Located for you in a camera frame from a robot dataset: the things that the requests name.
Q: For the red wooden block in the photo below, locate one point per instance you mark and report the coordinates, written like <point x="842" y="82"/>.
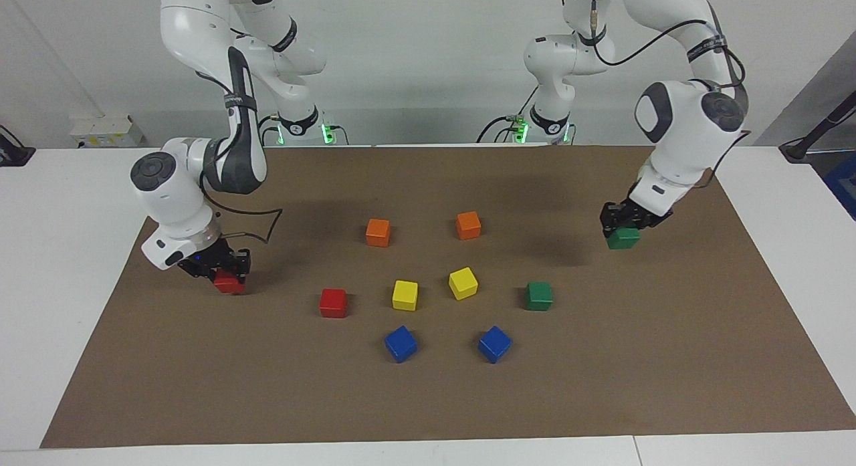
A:
<point x="333" y="303"/>
<point x="229" y="283"/>

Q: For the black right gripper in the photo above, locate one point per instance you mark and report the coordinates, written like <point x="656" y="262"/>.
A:
<point x="221" y="257"/>

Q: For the yellow wooden block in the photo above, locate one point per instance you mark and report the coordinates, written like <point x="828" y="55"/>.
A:
<point x="463" y="283"/>
<point x="404" y="295"/>

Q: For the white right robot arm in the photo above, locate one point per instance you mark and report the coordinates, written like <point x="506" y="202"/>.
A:
<point x="174" y="185"/>

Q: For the blue box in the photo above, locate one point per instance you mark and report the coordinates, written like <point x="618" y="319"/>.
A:
<point x="844" y="185"/>

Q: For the orange wooden block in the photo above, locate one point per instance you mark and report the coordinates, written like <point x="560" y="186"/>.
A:
<point x="378" y="232"/>
<point x="468" y="225"/>

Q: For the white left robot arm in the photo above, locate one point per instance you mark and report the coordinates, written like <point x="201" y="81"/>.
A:
<point x="689" y="138"/>

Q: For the blue wooden block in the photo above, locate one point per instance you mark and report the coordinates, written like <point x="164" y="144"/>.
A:
<point x="495" y="343"/>
<point x="400" y="343"/>

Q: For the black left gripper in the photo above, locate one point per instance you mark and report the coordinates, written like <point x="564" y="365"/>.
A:
<point x="635" y="214"/>

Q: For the green wooden block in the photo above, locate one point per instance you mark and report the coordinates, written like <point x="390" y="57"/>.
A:
<point x="538" y="295"/>
<point x="624" y="239"/>

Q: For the black tripod stand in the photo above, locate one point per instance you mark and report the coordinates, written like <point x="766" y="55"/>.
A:
<point x="796" y="150"/>

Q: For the brown table mat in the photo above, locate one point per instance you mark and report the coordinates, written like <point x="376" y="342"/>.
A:
<point x="602" y="352"/>

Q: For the black stand foot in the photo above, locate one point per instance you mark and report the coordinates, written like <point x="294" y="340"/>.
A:
<point x="13" y="155"/>

